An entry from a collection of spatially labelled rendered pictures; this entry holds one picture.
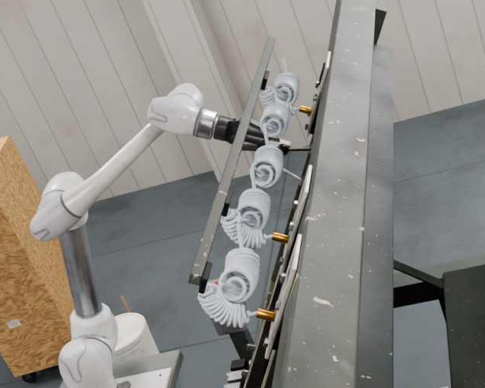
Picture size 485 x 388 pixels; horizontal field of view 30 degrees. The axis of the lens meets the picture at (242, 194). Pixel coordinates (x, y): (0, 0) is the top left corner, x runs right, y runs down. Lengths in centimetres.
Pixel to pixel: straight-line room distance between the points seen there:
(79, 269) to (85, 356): 30
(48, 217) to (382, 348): 159
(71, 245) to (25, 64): 351
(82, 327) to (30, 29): 345
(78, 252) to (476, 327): 204
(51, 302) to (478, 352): 368
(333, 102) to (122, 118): 471
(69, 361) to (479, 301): 204
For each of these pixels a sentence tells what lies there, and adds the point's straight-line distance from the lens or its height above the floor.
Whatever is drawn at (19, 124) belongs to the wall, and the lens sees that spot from 681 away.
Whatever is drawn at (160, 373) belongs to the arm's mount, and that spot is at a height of 76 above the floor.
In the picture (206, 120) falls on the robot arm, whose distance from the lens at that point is 273.
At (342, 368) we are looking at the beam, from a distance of 123.
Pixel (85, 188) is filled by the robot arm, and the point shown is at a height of 160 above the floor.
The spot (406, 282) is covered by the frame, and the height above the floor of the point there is 79.
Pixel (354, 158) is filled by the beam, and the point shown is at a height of 191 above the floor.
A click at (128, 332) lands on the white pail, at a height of 36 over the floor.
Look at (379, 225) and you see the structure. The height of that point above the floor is 167.
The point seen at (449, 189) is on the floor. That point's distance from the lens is 533.
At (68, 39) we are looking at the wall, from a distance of 640.
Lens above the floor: 267
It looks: 26 degrees down
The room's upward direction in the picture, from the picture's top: 22 degrees counter-clockwise
